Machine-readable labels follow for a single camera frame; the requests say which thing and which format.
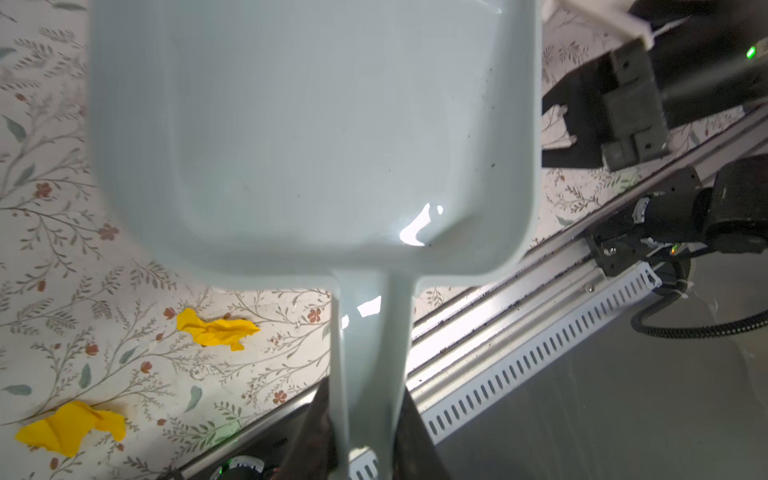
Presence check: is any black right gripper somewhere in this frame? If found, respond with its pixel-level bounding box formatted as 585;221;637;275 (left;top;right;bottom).
542;39;670;172

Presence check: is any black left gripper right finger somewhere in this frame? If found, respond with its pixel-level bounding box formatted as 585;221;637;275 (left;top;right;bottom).
393;390;450;480

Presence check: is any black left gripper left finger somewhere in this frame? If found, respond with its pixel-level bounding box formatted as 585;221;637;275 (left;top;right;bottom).
274;379;336;480

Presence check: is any light blue plastic dustpan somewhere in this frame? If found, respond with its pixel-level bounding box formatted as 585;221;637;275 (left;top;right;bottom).
87;1;542;479

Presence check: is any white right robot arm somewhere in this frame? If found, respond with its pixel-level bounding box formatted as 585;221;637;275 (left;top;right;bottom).
530;1;746;247

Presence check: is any yellow paper scrap middle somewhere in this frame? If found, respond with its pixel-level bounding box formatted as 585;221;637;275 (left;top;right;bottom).
176;308;261;351

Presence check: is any yellow paper scrap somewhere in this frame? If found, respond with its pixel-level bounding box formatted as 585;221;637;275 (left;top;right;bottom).
176;308;261;351
15;401;127;457

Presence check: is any yellow paper scrap left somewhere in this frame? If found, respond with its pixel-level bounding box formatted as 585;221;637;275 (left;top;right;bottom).
15;401;127;457

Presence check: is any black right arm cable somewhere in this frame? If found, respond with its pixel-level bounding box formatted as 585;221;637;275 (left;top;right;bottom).
629;257;768;340

